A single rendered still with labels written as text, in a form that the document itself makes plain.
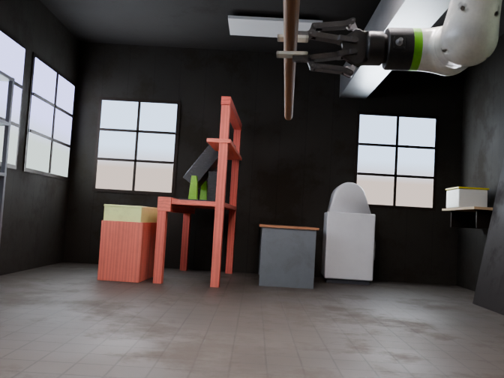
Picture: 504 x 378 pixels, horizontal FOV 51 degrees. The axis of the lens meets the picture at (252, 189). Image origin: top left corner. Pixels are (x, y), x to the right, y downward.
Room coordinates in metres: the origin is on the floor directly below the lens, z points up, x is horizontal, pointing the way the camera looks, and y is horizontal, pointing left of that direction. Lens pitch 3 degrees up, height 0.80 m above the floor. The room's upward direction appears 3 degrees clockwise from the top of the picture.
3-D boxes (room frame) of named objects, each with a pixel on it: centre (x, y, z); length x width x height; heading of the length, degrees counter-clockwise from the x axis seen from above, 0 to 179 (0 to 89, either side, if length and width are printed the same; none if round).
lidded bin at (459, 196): (7.04, -2.86, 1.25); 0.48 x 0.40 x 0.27; 179
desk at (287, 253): (7.25, -0.50, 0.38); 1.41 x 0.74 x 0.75; 179
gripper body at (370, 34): (1.16, -0.23, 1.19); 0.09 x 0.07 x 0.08; 86
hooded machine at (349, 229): (7.64, -1.42, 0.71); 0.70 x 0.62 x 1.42; 89
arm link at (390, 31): (1.15, -0.30, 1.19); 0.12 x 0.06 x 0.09; 176
